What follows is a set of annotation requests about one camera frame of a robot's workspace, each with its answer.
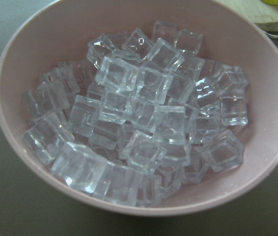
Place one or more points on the bamboo cutting board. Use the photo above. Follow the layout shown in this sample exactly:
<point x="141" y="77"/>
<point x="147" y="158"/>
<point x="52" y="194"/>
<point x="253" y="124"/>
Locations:
<point x="262" y="14"/>

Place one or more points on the pile of clear ice cubes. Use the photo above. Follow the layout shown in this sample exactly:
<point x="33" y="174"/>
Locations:
<point x="139" y="117"/>

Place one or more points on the half lemon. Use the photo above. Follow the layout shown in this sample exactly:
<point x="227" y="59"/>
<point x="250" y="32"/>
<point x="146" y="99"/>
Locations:
<point x="271" y="2"/>

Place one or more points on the pink bowl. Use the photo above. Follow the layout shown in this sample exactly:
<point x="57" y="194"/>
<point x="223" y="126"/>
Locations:
<point x="61" y="30"/>

